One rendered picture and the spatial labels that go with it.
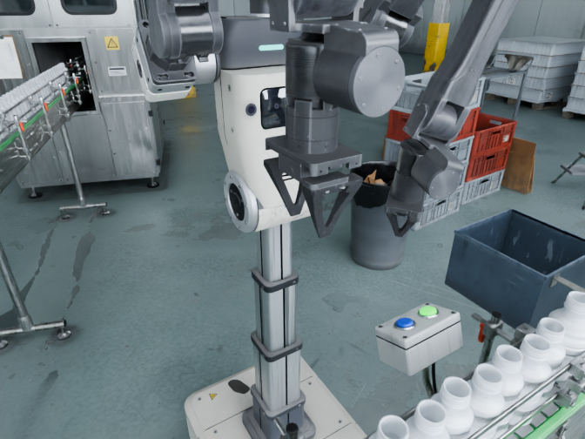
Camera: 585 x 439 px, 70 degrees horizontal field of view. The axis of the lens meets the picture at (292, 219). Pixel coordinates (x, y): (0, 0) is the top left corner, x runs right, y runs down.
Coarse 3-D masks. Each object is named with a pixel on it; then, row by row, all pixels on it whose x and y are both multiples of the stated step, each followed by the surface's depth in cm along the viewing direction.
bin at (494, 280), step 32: (480, 224) 145; (512, 224) 154; (544, 224) 144; (480, 256) 133; (512, 256) 157; (544, 256) 147; (576, 256) 137; (480, 288) 136; (512, 288) 126; (544, 288) 119; (576, 288) 114; (512, 320) 129
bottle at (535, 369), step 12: (528, 336) 66; (540, 336) 65; (528, 348) 64; (540, 348) 66; (528, 360) 64; (540, 360) 64; (528, 372) 64; (540, 372) 64; (528, 384) 65; (540, 396) 66; (528, 408) 67; (516, 420) 69
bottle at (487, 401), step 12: (480, 372) 61; (492, 372) 60; (480, 384) 59; (492, 384) 58; (480, 396) 59; (492, 396) 59; (480, 408) 59; (492, 408) 59; (480, 420) 60; (492, 432) 61
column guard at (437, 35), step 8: (432, 24) 950; (440, 24) 935; (448, 24) 947; (432, 32) 955; (440, 32) 944; (432, 40) 960; (440, 40) 954; (432, 48) 966; (440, 48) 964; (432, 56) 971; (440, 56) 974; (424, 64) 997; (432, 64) 978; (424, 72) 1002
